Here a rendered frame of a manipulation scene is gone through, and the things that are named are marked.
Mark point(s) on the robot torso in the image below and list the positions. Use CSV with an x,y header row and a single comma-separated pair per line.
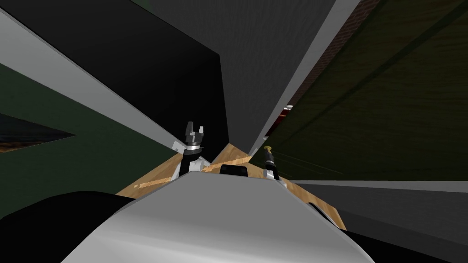
x,y
219,219

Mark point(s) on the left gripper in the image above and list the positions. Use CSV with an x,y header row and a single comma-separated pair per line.
x,y
193,140

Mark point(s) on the dark green door leaf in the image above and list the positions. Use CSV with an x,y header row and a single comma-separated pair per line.
x,y
373,109

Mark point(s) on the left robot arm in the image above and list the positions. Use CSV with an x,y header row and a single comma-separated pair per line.
x,y
55,226

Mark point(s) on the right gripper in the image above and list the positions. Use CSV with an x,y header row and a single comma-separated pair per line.
x,y
270,156

